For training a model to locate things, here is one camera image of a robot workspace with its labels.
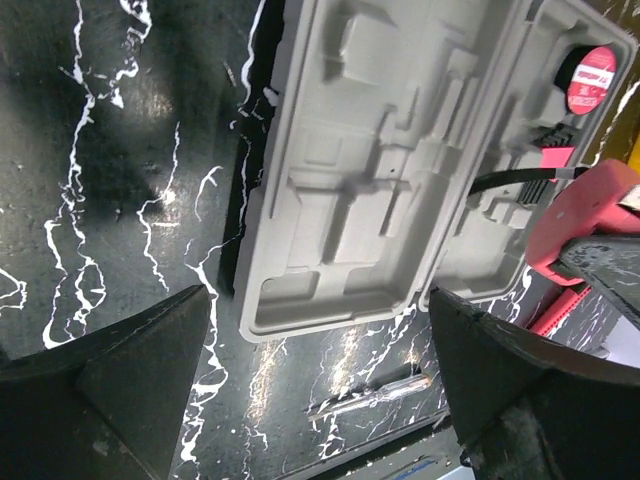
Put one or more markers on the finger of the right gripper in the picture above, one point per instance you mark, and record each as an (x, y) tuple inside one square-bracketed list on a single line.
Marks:
[(610, 264)]

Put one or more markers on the red utility knife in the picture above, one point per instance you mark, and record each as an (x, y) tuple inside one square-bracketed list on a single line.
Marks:
[(551, 318)]

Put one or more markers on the clear test pen screwdriver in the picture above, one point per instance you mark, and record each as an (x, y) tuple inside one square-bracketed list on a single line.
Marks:
[(370, 397)]

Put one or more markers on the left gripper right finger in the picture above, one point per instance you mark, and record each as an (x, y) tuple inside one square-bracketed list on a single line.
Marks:
[(525, 407)]

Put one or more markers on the red tape measure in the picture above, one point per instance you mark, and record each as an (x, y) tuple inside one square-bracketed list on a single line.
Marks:
[(592, 203)]

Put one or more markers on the red hex key set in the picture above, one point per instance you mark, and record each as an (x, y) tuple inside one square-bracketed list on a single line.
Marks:
[(556, 145)]

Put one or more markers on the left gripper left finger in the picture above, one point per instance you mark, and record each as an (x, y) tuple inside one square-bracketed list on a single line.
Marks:
[(108, 405)]

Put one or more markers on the grey plastic tool case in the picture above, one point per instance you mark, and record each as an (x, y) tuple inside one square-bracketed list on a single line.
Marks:
[(386, 112)]

